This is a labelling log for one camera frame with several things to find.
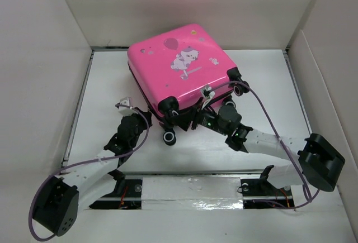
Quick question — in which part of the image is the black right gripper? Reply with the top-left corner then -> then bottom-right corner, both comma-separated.
170,97 -> 229,136

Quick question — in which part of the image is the pink hard-shell suitcase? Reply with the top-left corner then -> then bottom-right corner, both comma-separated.
128,24 -> 249,145

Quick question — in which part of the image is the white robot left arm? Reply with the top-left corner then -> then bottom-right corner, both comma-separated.
28,106 -> 152,242

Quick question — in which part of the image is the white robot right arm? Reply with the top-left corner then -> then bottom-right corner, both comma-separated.
192,105 -> 345,194

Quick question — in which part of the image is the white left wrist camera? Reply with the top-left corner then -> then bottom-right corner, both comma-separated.
115,97 -> 136,117

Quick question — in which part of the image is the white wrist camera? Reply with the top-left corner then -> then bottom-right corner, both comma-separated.
200,84 -> 215,109
115,97 -> 136,117

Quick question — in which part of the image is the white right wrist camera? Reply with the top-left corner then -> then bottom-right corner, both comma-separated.
200,84 -> 215,109

